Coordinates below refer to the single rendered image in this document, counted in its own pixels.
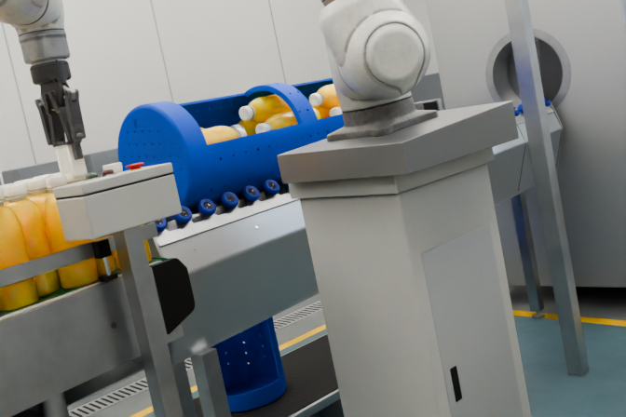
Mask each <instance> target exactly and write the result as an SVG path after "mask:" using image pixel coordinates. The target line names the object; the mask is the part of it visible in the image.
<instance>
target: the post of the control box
mask: <svg viewBox="0 0 626 417"><path fill-rule="evenodd" d="M113 237H114V241H115V245H116V253H117V257H118V260H119V265H120V269H121V273H122V276H123V281H124V285H125V289H126V293H127V297H128V301H129V309H130V312H131V316H132V321H133V325H134V328H135V333H136V337H137V341H138V345H139V349H140V353H141V357H142V362H143V368H144V373H145V377H146V381H147V384H148V389H149V393H150V397H151V401H152V405H153V409H154V414H155V417H184V413H183V409H182V405H181V400H180V397H179V392H178V388H177V384H176V380H175V376H174V372H173V367H172V364H171V359H170V352H169V348H168V344H167V340H166V335H165V331H164V327H163V323H162V319H161V314H160V311H159V307H158V302H157V295H156V291H155V287H154V282H153V278H152V274H151V270H150V266H149V261H148V258H147V254H146V249H145V245H144V241H143V234H142V229H141V226H137V227H134V228H130V229H128V230H125V231H122V232H118V233H115V234H113Z"/></svg>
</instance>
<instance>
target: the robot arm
mask: <svg viewBox="0 0 626 417"><path fill-rule="evenodd" d="M321 2H322V3H323V5H324V8H323V9H322V10H321V11H320V22H319V26H320V29H321V31H322V33H323V35H324V38H325V44H326V50H327V56H328V62H329V65H330V70H331V75H332V79H333V84H334V88H335V91H336V95H337V98H338V100H339V102H340V106H341V110H342V114H343V120H344V126H343V127H342V128H339V129H338V130H336V131H334V132H332V133H330V134H328V135H327V136H326V138H327V141H340V140H349V139H357V138H367V137H380V136H385V135H388V134H390V133H392V132H394V131H397V130H400V129H403V128H407V127H410V126H412V125H415V124H418V123H420V122H423V121H426V120H429V119H432V118H435V117H438V112H437V111H436V110H424V105H423V103H422V102H415V103H414V100H413V97H412V93H411V90H412V89H413V88H415V87H416V86H417V84H418V83H419V82H420V81H421V80H422V78H423V77H424V75H425V73H426V71H427V69H428V67H429V61H430V43H429V37H428V35H427V32H426V31H425V29H424V27H423V26H422V25H421V23H420V22H419V21H418V20H417V19H416V18H415V16H414V15H413V14H412V12H411V11H410V10H409V9H408V7H407V6H406V5H405V4H404V2H403V1H402V0H321ZM0 22H3V23H6V24H10V25H11V26H12V27H14V28H15V30H16V32H17V34H18V38H19V43H20V48H21V52H22V56H23V60H24V63H26V64H29V65H32V66H31V68H30V72H31V76H32V80H33V83H34V84H35V85H39V86H40V88H41V98H40V99H38V100H35V101H34V102H35V105H36V107H37V109H38V111H39V114H40V118H41V121H42V125H43V129H44V132H45V136H46V139H47V143H48V145H52V146H53V147H54V148H55V151H56V155H57V159H58V163H59V168H60V172H61V175H65V174H66V173H69V172H73V176H74V179H77V178H81V177H85V176H86V175H87V174H88V172H87V167H86V163H85V159H84V156H83V152H82V147H81V143H80V142H81V141H82V139H85V138H86V132H85V128H84V123H83V118H82V114H81V109H80V104H79V91H78V89H70V87H69V85H68V83H67V81H66V80H69V79H71V77H72V76H71V71H70V67H69V63H68V62H67V61H65V60H66V59H68V58H69V57H70V51H69V47H68V43H67V38H66V32H65V30H64V10H63V3H62V0H0ZM64 132H65V135H66V138H67V142H65V135H64ZM79 132H80V133H79Z"/></svg>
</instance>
